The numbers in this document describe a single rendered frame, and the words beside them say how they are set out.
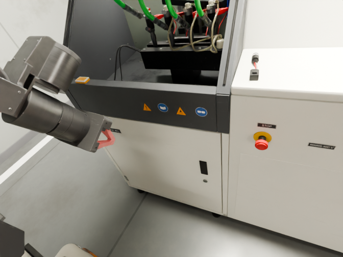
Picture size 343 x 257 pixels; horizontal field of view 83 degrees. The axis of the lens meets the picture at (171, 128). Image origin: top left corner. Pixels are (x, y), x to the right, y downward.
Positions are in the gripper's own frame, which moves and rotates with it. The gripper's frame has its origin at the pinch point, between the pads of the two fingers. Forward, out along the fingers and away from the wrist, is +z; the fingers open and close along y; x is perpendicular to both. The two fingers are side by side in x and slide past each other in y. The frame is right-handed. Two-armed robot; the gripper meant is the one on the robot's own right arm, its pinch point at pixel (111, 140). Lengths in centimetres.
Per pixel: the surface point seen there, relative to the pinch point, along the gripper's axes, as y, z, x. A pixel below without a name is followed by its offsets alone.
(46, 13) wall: 202, 57, -106
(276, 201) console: -38, 65, 0
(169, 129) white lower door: 4.2, 32.0, -12.1
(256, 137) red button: -26.5, 30.5, -16.2
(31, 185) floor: 140, 83, 55
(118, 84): 21.0, 15.5, -20.3
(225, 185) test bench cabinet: -17, 62, 1
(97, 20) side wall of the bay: 51, 17, -51
